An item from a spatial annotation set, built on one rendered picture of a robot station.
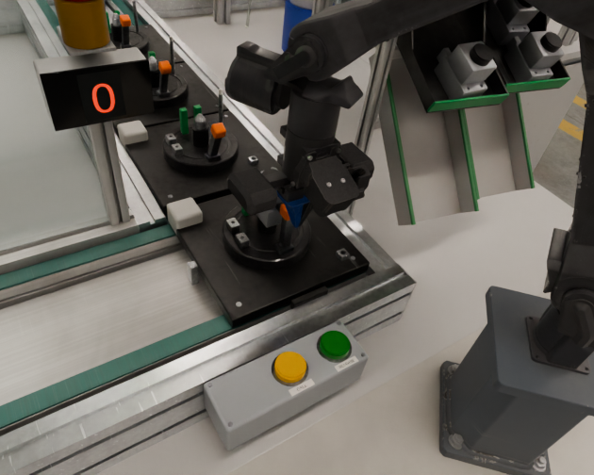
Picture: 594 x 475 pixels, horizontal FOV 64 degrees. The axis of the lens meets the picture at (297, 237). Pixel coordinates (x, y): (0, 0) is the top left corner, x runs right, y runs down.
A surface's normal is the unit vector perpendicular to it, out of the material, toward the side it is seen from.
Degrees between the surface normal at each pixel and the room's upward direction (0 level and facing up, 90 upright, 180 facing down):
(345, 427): 0
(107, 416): 0
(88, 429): 0
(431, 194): 45
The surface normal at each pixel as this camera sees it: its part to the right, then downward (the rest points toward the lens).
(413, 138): 0.34, -0.02
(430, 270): 0.11, -0.71
